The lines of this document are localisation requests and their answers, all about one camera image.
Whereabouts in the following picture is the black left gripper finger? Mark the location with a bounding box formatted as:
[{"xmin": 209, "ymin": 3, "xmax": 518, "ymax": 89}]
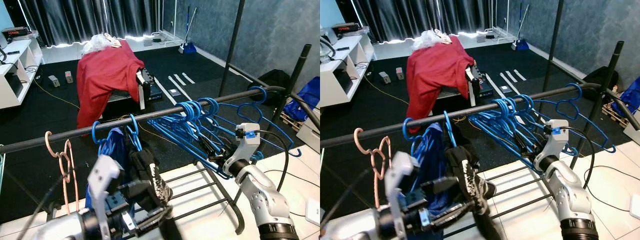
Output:
[
  {"xmin": 422, "ymin": 176, "xmax": 466, "ymax": 195},
  {"xmin": 121, "ymin": 179, "xmax": 153, "ymax": 197},
  {"xmin": 425, "ymin": 202, "xmax": 485, "ymax": 230},
  {"xmin": 134, "ymin": 206, "xmax": 175, "ymax": 235}
]

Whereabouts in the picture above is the black garment with white print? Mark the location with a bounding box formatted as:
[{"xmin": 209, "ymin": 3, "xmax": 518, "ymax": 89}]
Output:
[
  {"xmin": 128, "ymin": 147, "xmax": 174, "ymax": 211},
  {"xmin": 444, "ymin": 145, "xmax": 498, "ymax": 213}
]

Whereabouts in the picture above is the blue shirt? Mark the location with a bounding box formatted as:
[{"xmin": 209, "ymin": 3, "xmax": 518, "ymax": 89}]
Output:
[
  {"xmin": 85, "ymin": 127, "xmax": 127, "ymax": 211},
  {"xmin": 412, "ymin": 122, "xmax": 453, "ymax": 216}
]

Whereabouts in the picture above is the pink metal hanger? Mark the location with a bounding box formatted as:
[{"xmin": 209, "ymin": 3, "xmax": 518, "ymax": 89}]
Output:
[
  {"xmin": 44, "ymin": 131, "xmax": 81, "ymax": 217},
  {"xmin": 353, "ymin": 127, "xmax": 393, "ymax": 210}
]

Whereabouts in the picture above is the black equipment under red cloth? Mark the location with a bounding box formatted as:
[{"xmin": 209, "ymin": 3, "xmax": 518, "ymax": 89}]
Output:
[
  {"xmin": 440, "ymin": 62, "xmax": 496, "ymax": 101},
  {"xmin": 107, "ymin": 67, "xmax": 163, "ymax": 110}
]

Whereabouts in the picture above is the black metal clothes rack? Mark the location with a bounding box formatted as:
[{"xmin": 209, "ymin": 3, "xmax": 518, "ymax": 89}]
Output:
[
  {"xmin": 0, "ymin": 0, "xmax": 321, "ymax": 236},
  {"xmin": 320, "ymin": 0, "xmax": 640, "ymax": 236}
]

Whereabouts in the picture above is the wooden pallet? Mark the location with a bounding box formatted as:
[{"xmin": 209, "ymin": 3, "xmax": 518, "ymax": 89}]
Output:
[
  {"xmin": 601, "ymin": 102, "xmax": 631, "ymax": 128},
  {"xmin": 278, "ymin": 111, "xmax": 302, "ymax": 132}
]

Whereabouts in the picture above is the black bag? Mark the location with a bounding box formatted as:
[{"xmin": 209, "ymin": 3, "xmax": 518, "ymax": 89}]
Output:
[
  {"xmin": 248, "ymin": 69, "xmax": 292, "ymax": 107},
  {"xmin": 582, "ymin": 66, "xmax": 621, "ymax": 98}
]

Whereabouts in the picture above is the blue broom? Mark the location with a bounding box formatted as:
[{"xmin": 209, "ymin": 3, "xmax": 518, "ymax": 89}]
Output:
[
  {"xmin": 511, "ymin": 4, "xmax": 531, "ymax": 52},
  {"xmin": 178, "ymin": 6, "xmax": 199, "ymax": 55}
]

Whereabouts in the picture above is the blue fabric bag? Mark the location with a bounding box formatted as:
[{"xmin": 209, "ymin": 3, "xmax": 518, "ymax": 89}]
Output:
[
  {"xmin": 282, "ymin": 76, "xmax": 321, "ymax": 122},
  {"xmin": 611, "ymin": 75, "xmax": 640, "ymax": 117}
]

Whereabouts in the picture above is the red cloth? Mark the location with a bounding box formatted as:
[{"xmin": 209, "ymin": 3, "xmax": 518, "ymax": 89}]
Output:
[
  {"xmin": 76, "ymin": 40, "xmax": 146, "ymax": 130},
  {"xmin": 405, "ymin": 36, "xmax": 476, "ymax": 133}
]

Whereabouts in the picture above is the white socket box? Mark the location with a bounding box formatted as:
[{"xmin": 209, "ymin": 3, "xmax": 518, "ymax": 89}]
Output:
[
  {"xmin": 304, "ymin": 198, "xmax": 321, "ymax": 227},
  {"xmin": 629, "ymin": 193, "xmax": 640, "ymax": 221}
]

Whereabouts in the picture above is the white fluffy cloth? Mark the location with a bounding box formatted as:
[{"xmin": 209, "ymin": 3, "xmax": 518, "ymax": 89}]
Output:
[
  {"xmin": 81, "ymin": 33, "xmax": 122, "ymax": 55},
  {"xmin": 411, "ymin": 29, "xmax": 453, "ymax": 51}
]

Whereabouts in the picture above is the black curtain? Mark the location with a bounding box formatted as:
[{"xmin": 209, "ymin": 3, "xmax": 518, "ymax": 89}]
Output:
[
  {"xmin": 337, "ymin": 0, "xmax": 496, "ymax": 43},
  {"xmin": 14, "ymin": 0, "xmax": 177, "ymax": 47}
]

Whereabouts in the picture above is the white shelf unit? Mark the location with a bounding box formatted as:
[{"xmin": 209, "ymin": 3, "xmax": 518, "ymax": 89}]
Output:
[
  {"xmin": 0, "ymin": 34, "xmax": 45, "ymax": 110},
  {"xmin": 320, "ymin": 32, "xmax": 376, "ymax": 108}
]

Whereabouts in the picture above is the black device with red display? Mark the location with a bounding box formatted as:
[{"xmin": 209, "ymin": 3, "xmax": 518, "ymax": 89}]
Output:
[
  {"xmin": 1, "ymin": 27, "xmax": 32, "ymax": 39},
  {"xmin": 331, "ymin": 22, "xmax": 362, "ymax": 35}
]

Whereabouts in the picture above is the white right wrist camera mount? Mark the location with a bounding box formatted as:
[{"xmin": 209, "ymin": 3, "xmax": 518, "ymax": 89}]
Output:
[
  {"xmin": 533, "ymin": 119, "xmax": 571, "ymax": 171},
  {"xmin": 223, "ymin": 122, "xmax": 261, "ymax": 173}
]

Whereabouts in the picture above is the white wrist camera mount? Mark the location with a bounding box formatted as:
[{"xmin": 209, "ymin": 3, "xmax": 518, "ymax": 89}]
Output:
[
  {"xmin": 385, "ymin": 151, "xmax": 422, "ymax": 240},
  {"xmin": 223, "ymin": 122, "xmax": 261, "ymax": 173},
  {"xmin": 533, "ymin": 119, "xmax": 571, "ymax": 171},
  {"xmin": 87, "ymin": 154, "xmax": 125, "ymax": 240}
]

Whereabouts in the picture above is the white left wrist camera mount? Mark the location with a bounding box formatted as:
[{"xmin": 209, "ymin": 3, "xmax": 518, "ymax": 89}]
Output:
[
  {"xmin": 87, "ymin": 154, "xmax": 125, "ymax": 240},
  {"xmin": 385, "ymin": 151, "xmax": 422, "ymax": 240}
]

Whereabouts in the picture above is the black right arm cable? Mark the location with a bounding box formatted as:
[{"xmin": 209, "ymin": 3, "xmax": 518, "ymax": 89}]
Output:
[
  {"xmin": 251, "ymin": 129, "xmax": 292, "ymax": 193},
  {"xmin": 565, "ymin": 127, "xmax": 596, "ymax": 191}
]

